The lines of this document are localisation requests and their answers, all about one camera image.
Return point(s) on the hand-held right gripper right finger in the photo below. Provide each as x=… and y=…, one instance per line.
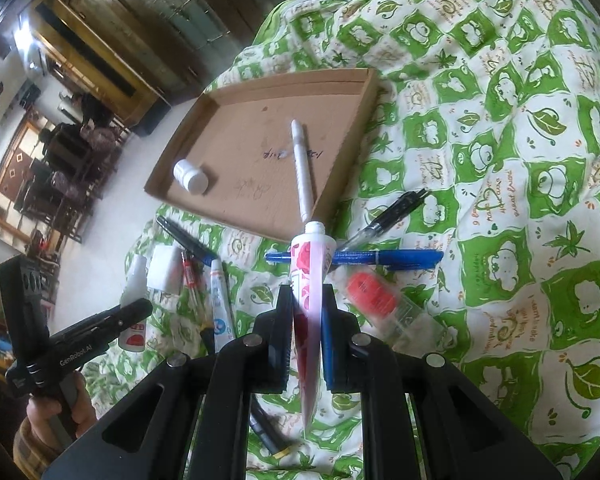
x=328, y=350

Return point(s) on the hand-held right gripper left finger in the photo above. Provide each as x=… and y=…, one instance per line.
x=280, y=345

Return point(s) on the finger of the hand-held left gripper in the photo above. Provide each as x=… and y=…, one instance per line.
x=115, y=322

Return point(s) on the white spray bottle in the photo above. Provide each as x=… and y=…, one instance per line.
x=132, y=290

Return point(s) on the white blue ointment tube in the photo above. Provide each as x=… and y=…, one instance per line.
x=222, y=305

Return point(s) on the rose print cream tube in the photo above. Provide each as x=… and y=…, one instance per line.
x=307, y=280

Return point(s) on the white charger plug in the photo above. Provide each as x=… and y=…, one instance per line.
x=164, y=269

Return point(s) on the clear box with red insert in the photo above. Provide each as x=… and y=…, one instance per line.
x=380, y=295

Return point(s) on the black tube with yellow end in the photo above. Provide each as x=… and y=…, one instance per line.
x=267, y=435

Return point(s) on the cardboard tray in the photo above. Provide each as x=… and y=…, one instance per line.
x=260, y=160

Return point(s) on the person's left hand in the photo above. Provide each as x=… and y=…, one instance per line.
x=82, y=410

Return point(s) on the dark wooden chairs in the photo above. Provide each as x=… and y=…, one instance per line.
x=65, y=200

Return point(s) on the blue marker pen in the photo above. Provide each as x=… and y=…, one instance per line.
x=400, y=257

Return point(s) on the clear black gel pen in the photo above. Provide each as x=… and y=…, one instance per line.
x=385, y=220

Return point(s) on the small white pill bottle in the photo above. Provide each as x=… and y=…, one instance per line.
x=192, y=176

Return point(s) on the white marker pen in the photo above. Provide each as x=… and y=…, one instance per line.
x=302, y=170

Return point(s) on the green white printed blanket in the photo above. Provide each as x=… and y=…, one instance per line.
x=505, y=160

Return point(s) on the wooden glass cabinet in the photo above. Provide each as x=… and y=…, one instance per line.
x=130, y=25

